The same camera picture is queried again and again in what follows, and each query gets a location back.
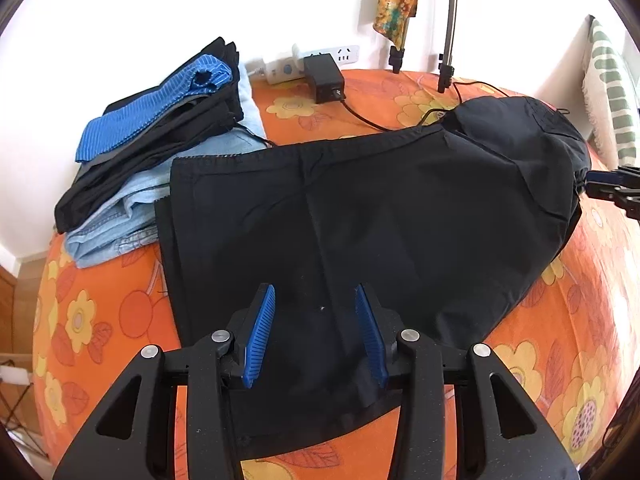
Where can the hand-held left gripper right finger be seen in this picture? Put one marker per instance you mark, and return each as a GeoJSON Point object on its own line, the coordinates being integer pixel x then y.
{"type": "Point", "coordinates": [369, 332]}

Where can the orange patterned hanging cloth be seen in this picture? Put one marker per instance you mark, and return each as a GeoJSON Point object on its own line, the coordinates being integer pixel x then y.
{"type": "Point", "coordinates": [400, 0]}

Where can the black folded garments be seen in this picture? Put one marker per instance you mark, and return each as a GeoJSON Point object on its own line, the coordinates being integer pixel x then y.
{"type": "Point", "coordinates": [165, 145]}

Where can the white wall socket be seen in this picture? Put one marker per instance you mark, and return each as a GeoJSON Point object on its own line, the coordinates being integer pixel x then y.
{"type": "Point", "coordinates": [345, 55]}

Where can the green striped white towel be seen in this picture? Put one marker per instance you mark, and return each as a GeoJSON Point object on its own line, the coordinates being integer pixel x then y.
{"type": "Point", "coordinates": [612, 90]}

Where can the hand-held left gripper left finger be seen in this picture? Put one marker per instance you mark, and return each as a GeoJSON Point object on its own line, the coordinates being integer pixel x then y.
{"type": "Point", "coordinates": [258, 330]}

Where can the white power strip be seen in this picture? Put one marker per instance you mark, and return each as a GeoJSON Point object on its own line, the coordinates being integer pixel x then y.
{"type": "Point", "coordinates": [282, 70]}

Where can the orange floral bedsheet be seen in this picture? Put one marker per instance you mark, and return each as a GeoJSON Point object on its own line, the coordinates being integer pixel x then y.
{"type": "Point", "coordinates": [115, 310]}

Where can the black power adapter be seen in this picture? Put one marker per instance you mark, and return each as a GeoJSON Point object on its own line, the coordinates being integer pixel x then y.
{"type": "Point", "coordinates": [324, 79]}

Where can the grey tripod stand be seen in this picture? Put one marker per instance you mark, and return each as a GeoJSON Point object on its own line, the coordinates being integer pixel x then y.
{"type": "Point", "coordinates": [452, 20]}

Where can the black pants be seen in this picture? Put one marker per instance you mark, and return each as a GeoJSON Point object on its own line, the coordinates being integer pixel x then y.
{"type": "Point", "coordinates": [400, 210]}

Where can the light blue folded jeans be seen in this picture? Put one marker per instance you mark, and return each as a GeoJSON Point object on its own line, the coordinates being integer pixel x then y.
{"type": "Point", "coordinates": [115, 225]}

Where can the blue striped folded garment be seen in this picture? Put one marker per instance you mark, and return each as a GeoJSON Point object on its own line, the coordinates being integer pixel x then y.
{"type": "Point", "coordinates": [150, 105]}

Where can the white folding frame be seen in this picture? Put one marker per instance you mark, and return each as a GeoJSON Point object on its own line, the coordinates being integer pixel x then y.
{"type": "Point", "coordinates": [15, 375]}

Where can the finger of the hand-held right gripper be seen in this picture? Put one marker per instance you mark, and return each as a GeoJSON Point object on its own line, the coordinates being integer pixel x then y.
{"type": "Point", "coordinates": [605, 176]}
{"type": "Point", "coordinates": [622, 200]}

